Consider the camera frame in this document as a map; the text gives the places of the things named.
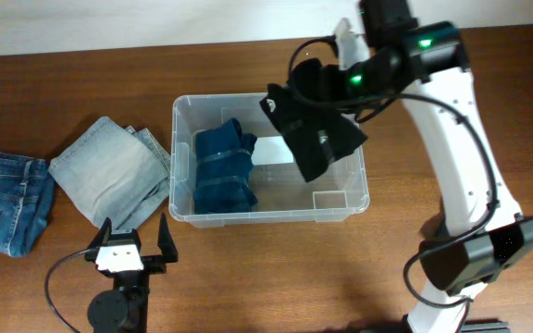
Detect black cloth bundle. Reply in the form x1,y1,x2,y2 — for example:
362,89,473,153
259,83,367,182

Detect teal cloth bundle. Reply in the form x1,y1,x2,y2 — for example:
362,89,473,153
193,118,258,215

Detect light grey jeans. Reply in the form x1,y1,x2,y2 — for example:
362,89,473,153
49,117,170,229

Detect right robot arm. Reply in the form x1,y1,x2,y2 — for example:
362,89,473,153
335,1,533,332

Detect white label in bin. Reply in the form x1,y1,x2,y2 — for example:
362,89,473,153
252,136,295,166

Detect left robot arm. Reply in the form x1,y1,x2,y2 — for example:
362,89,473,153
84,216,179,333

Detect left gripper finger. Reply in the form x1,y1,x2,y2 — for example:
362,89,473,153
157,213,179,264
91,217,112,249

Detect clear plastic storage bin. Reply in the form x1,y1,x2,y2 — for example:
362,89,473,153
168,93,370,228

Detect dark blue folded jeans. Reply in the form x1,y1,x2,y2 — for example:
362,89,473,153
0,152,55,257

